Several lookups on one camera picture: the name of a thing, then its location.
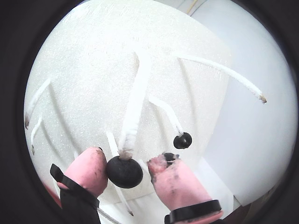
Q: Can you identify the pink tipped gripper finger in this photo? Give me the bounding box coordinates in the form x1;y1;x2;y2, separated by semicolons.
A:
147;153;224;224
50;147;108;224

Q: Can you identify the red collapsible silicone cup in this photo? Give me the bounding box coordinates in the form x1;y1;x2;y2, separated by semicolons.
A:
45;183;63;210

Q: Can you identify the white paper sheet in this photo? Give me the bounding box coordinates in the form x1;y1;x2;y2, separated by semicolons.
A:
100;158;242;222

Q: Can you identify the thick white pipe cleaner stem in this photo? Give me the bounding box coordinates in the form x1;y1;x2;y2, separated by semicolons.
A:
106;131;134;217

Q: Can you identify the small dark blueberry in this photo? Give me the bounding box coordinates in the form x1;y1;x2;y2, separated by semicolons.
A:
173;132;193;149

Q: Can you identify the white foam board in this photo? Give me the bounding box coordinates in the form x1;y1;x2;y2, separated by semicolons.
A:
24;0;233;206

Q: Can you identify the thin wooden stick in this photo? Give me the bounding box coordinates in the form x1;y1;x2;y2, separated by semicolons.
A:
185;0;199;14

